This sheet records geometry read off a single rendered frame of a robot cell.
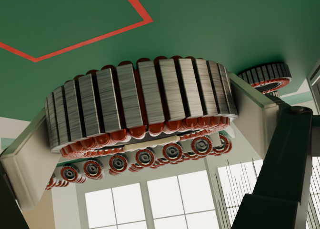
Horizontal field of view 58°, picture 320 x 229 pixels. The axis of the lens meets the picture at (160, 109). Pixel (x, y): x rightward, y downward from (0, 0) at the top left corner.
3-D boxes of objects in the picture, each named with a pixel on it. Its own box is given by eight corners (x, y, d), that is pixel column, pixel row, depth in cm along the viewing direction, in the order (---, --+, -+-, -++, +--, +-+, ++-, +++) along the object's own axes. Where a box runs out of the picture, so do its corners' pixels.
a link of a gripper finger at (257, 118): (262, 106, 13) (279, 104, 13) (221, 73, 19) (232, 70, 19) (265, 165, 14) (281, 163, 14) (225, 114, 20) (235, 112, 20)
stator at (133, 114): (-1, 79, 13) (7, 162, 12) (245, 30, 13) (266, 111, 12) (80, 116, 24) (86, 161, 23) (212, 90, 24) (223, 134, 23)
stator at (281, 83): (288, 55, 53) (295, 74, 52) (286, 71, 63) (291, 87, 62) (227, 73, 56) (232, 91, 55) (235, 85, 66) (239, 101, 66)
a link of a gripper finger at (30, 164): (36, 210, 13) (20, 213, 13) (67, 144, 20) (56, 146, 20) (14, 154, 12) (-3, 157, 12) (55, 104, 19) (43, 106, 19)
